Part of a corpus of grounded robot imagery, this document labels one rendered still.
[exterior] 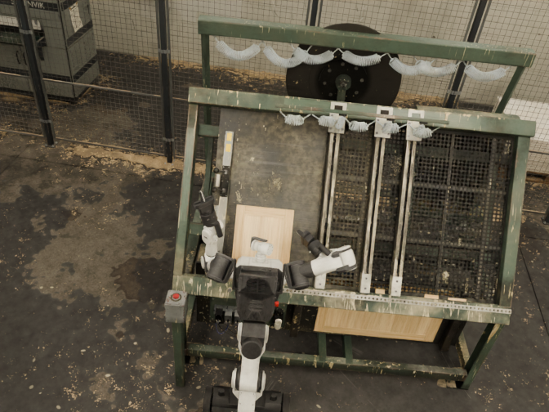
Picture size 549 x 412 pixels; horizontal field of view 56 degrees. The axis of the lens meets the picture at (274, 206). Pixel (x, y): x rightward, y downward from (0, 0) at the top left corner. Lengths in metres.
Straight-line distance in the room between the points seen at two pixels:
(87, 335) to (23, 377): 0.51
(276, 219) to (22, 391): 2.14
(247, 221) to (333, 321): 1.07
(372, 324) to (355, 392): 0.52
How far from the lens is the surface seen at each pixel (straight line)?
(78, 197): 5.63
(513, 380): 4.62
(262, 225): 3.38
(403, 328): 4.06
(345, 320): 3.95
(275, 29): 3.53
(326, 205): 3.34
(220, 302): 3.47
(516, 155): 3.70
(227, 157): 3.36
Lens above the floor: 3.41
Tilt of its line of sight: 39 degrees down
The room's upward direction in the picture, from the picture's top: 6 degrees clockwise
